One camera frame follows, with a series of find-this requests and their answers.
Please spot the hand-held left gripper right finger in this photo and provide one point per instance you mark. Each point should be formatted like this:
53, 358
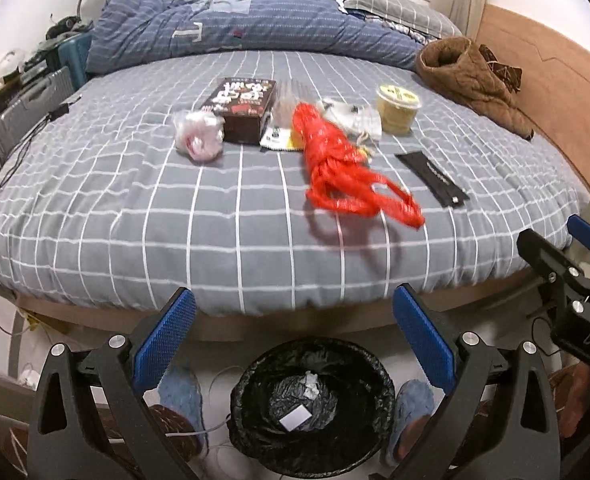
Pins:
422, 340

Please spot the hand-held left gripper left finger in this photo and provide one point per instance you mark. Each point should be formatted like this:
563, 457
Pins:
167, 340

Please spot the trash bin with black liner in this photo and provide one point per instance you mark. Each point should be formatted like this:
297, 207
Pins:
255, 440

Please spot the black packet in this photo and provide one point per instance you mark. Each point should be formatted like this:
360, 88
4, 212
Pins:
432, 175

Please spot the red plastic bag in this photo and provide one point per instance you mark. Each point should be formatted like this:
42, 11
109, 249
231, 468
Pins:
330, 160

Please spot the round yellow lidded tub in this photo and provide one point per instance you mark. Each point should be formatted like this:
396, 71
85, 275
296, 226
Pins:
397, 115

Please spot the pink white plastic bag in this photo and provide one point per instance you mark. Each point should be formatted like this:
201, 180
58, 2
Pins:
200, 135

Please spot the yellow snack wrapper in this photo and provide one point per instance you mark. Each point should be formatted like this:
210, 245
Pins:
280, 137

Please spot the brown chocolate box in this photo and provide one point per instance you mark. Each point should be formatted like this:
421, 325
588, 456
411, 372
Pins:
240, 110

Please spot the clear bubble wrap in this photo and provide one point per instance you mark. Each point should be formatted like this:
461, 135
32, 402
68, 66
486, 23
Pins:
285, 105

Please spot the blue fuzzy slipper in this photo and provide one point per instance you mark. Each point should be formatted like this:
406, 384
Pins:
185, 390
415, 405

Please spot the brown patterned pants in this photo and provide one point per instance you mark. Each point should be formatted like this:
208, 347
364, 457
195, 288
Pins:
172, 432

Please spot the crumpled white paper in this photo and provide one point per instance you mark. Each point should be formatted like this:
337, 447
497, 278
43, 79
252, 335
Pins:
311, 385

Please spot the white paper slip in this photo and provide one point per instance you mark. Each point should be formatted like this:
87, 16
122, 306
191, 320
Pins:
296, 419

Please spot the wooden headboard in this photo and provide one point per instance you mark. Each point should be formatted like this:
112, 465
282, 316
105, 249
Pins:
565, 85

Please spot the dark patterned cloth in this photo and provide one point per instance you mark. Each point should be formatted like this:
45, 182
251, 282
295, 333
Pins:
505, 72

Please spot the brown fleece garment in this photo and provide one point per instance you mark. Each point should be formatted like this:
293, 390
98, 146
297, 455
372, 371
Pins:
470, 80

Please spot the grey suitcase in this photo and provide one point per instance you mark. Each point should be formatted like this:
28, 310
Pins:
15, 120

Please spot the grey checked pillow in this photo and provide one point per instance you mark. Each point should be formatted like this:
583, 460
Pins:
400, 7

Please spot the teal plastic crate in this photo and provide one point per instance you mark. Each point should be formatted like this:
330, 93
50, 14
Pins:
75, 57

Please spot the white round object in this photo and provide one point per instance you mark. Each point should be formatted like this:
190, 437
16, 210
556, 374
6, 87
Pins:
5, 67

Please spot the black clutter pile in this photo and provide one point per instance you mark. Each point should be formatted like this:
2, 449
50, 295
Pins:
67, 27

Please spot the blue striped quilt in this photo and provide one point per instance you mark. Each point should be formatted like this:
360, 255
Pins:
275, 25

